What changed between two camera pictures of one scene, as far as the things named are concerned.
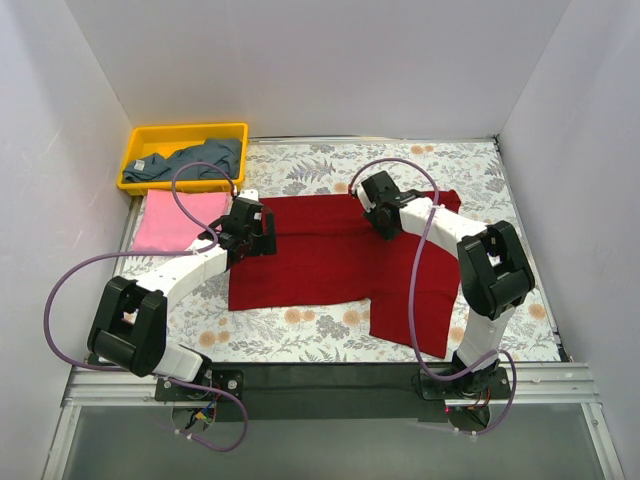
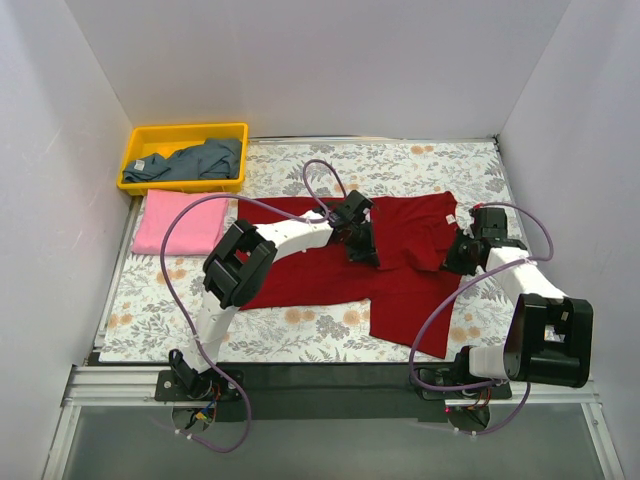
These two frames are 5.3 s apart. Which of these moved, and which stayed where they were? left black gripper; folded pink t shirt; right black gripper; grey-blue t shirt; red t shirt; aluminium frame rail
Moved: left black gripper; right black gripper
Stayed: grey-blue t shirt; aluminium frame rail; folded pink t shirt; red t shirt
